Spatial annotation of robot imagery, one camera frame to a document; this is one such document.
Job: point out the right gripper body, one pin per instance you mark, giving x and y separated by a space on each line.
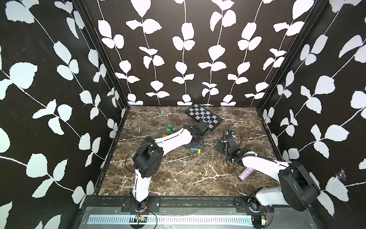
221 149

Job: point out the white slotted cable duct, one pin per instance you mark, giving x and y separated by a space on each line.
235 220

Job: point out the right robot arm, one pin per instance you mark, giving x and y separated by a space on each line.
296 189

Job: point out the purple glitter microphone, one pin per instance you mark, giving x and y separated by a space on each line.
245 174

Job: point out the black mounting rail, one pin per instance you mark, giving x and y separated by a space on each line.
156 203

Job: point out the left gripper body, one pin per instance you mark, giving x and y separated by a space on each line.
199 144

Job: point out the black white checkerboard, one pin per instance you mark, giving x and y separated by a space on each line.
199 113

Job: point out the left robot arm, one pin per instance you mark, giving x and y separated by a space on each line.
149 155

